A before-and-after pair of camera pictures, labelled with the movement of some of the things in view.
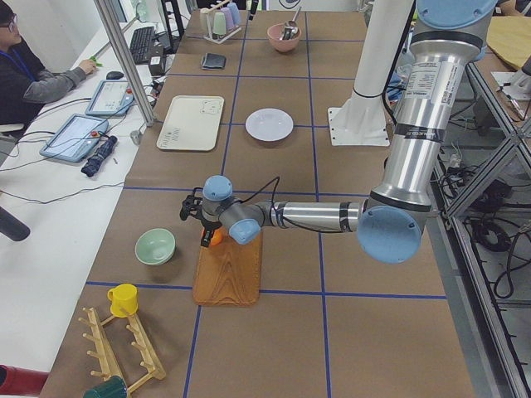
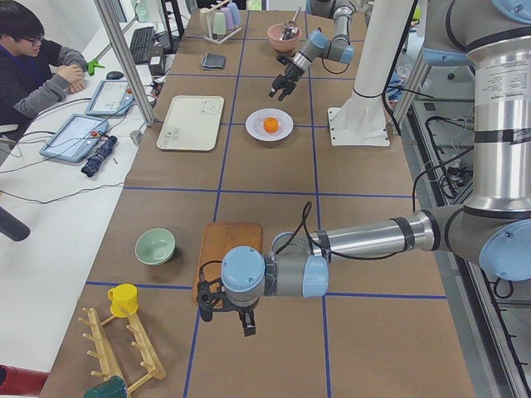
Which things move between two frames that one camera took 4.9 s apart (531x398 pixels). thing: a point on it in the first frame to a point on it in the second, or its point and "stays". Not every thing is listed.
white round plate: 269,124 stays
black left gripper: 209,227 to 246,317
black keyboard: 141,44 stays
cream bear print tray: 193,123 stays
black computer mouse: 112,75 stays
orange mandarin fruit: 216,238 to 270,124
